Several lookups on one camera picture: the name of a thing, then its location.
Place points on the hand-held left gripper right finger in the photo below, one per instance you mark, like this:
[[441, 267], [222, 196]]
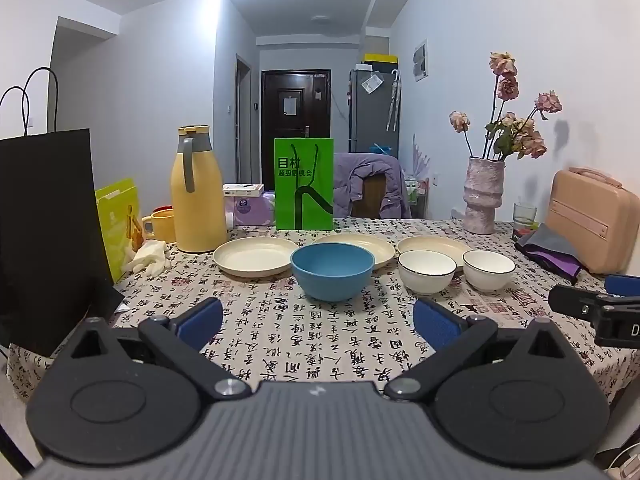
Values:
[[435, 325]]

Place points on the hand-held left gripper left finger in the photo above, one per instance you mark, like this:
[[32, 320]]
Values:
[[202, 322]]

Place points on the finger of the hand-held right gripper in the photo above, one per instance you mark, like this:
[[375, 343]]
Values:
[[570, 300], [622, 285]]

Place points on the large white bowl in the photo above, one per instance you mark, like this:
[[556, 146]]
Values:
[[425, 280]]

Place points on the small white bowl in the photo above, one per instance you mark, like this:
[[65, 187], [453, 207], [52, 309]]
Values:
[[487, 277]]

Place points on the cream plate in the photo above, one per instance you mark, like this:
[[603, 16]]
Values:
[[360, 247], [435, 242], [255, 257]]

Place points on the blue bowl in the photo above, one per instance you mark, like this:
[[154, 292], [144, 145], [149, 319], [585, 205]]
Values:
[[332, 280]]

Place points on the grey purple cloth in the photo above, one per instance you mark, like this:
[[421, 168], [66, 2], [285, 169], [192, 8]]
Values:
[[550, 242]]

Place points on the pink hard case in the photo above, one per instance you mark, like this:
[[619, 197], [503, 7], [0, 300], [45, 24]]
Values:
[[590, 220]]

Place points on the small black box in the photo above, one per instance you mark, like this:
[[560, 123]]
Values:
[[519, 235]]

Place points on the white rubber gloves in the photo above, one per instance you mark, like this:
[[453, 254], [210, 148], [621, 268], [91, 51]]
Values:
[[147, 255]]

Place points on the drinking glass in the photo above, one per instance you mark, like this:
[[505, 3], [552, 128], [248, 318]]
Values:
[[525, 217]]

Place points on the yellow mug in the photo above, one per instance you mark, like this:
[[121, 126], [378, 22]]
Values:
[[162, 225]]

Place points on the calligraphy print tablecloth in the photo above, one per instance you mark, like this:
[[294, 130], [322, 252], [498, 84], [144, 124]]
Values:
[[325, 330]]

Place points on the purple tissue pack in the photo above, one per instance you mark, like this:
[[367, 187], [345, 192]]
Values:
[[250, 210]]

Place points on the yellow thermos jug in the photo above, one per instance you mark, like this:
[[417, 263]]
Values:
[[200, 200]]

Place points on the storage rack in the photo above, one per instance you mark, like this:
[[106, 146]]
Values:
[[415, 195]]

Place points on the yellow-green snack bag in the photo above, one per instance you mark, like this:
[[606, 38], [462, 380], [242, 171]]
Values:
[[117, 220]]

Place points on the pink ceramic vase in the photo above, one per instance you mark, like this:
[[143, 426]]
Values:
[[482, 195]]

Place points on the flat white box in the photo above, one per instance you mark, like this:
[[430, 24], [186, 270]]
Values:
[[242, 189]]

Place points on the wooden chair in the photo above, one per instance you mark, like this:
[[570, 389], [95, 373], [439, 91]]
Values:
[[372, 197]]

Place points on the green paper bag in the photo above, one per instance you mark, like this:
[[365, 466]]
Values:
[[287, 200]]

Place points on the purple jacket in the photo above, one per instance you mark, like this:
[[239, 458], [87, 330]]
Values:
[[345, 180]]

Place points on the dried pink roses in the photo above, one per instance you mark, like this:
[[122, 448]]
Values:
[[515, 135]]

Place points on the black paper bag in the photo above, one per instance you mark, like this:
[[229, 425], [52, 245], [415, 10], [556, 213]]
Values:
[[45, 235]]

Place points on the grey side door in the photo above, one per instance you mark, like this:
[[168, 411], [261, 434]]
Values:
[[243, 125]]

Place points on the grey refrigerator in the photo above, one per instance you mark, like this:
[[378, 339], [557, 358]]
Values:
[[370, 120]]

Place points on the dark entrance door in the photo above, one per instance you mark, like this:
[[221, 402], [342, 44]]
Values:
[[272, 110]]

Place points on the white folded umbrella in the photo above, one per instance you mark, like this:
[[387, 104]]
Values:
[[393, 105]]

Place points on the white paper sheet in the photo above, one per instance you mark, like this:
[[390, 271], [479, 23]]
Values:
[[291, 106]]

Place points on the clear plastic pouch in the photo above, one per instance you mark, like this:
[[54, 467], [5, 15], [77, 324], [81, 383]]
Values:
[[371, 84]]

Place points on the yellow box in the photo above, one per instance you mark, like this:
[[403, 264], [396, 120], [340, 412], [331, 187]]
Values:
[[380, 58]]

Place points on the wall picture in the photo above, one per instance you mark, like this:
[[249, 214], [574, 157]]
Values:
[[421, 60]]

